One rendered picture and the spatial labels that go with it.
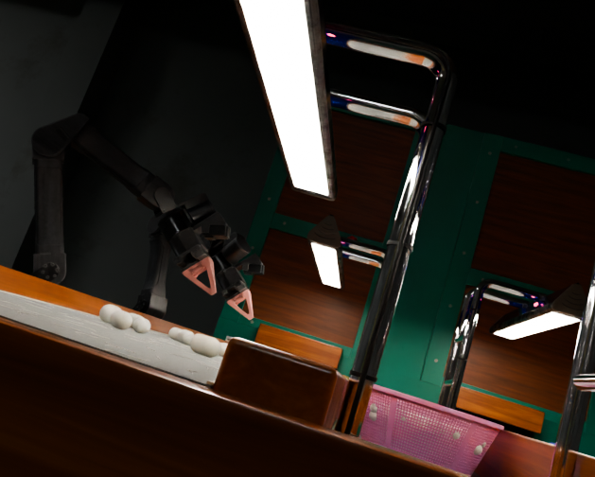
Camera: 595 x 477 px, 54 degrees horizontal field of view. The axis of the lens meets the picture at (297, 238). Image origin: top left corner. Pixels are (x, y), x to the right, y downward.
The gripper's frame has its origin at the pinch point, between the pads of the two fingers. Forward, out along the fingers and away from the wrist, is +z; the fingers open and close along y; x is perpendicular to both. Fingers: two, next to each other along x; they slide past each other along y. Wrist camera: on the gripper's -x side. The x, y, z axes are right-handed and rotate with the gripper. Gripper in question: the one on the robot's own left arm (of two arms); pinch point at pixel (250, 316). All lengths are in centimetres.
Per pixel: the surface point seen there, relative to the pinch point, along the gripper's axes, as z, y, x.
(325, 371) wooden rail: 29, -133, -16
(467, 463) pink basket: 50, -61, -24
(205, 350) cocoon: 19, -98, -5
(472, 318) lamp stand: 32, -7, -49
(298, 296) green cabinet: -6, 50, -13
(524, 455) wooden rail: 51, -69, -31
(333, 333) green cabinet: 12, 50, -17
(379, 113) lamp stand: 3, -89, -37
